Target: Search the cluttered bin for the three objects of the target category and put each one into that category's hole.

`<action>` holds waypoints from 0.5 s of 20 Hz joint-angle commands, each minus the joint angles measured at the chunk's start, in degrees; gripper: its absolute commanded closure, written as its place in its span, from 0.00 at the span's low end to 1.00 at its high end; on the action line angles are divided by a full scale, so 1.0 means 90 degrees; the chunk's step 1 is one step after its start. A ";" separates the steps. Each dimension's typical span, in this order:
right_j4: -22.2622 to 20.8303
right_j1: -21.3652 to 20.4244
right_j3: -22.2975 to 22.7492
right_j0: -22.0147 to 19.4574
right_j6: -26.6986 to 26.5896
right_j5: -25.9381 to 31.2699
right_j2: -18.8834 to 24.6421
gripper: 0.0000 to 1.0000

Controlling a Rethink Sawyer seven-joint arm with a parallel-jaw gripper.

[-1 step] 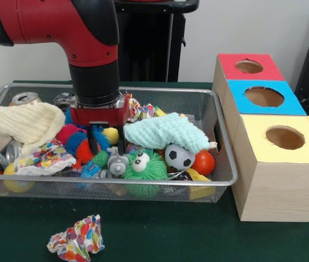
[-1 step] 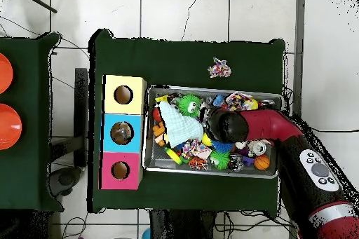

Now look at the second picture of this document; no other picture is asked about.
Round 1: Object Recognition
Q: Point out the orange striped tiger toy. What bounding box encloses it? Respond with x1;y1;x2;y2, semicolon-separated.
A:
188;156;210;171

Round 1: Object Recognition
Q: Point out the crushed silver can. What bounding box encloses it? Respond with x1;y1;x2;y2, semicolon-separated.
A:
250;140;269;158

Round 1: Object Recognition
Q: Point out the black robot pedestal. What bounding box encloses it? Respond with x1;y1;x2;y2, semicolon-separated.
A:
149;210;219;239

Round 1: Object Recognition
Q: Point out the black rod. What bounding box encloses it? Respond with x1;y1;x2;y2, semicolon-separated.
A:
15;0;58;14

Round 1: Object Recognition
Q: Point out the side table with green cloth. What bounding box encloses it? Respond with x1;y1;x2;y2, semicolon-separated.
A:
0;32;62;213

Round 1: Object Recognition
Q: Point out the blue spiky ball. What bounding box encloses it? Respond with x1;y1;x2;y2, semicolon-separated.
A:
212;140;236;155

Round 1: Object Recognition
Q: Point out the mint green waffle cloth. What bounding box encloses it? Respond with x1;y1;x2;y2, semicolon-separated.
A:
158;100;205;148

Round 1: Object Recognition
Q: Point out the orange plastic building block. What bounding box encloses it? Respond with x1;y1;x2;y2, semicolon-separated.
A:
151;122;169;148

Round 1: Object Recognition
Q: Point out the black power cable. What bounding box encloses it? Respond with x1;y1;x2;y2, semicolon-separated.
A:
327;128;359;136

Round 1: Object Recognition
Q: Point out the wire mesh bin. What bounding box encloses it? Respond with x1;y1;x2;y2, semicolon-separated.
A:
142;86;283;179

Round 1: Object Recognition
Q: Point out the orange bowl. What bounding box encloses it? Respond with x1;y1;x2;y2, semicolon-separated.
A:
0;104;22;151
0;53;14;95

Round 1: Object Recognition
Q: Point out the yellow cheese wedge toy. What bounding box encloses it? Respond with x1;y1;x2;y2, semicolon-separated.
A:
155;94;169;107

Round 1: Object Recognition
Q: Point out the green fuzzy toy with eyes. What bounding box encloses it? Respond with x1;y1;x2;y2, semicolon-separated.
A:
178;93;203;118

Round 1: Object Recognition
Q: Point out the small orange basketball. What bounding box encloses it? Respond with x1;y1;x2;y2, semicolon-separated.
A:
253;155;271;172

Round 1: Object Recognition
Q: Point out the red ball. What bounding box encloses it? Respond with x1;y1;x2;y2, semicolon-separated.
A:
151;107;163;123

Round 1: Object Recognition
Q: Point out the wooden box with three holes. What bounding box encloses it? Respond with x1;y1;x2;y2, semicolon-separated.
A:
100;74;148;191

